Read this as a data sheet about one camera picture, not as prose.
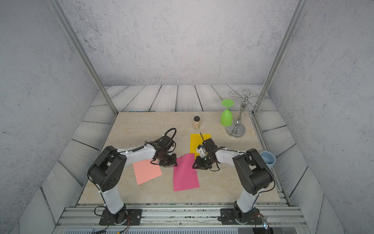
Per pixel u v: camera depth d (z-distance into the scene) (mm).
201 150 886
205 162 801
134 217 729
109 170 480
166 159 795
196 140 1071
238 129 1078
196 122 1052
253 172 475
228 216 725
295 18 732
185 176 871
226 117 934
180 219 730
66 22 745
